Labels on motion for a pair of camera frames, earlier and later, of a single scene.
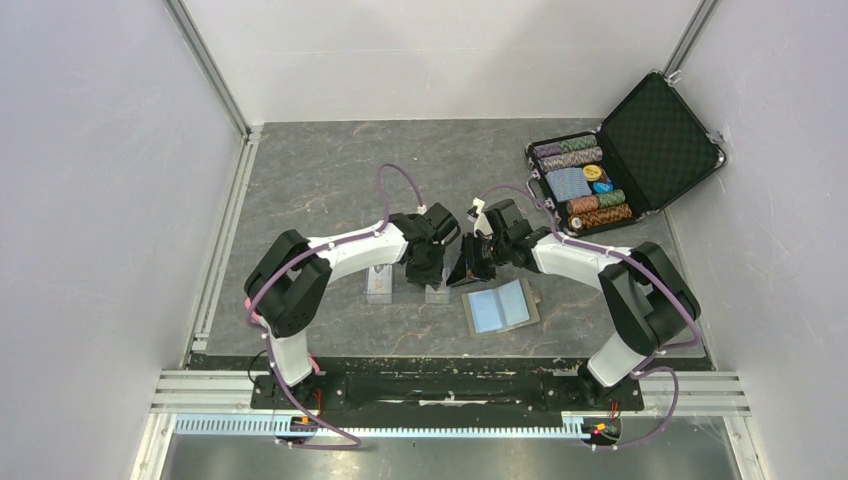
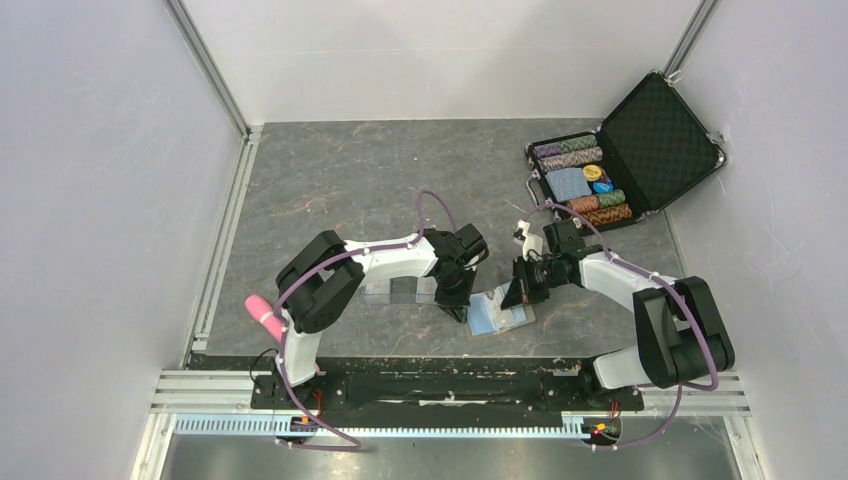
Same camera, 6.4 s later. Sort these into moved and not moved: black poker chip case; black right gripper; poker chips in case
Moved: black right gripper
Not moved: poker chips in case; black poker chip case
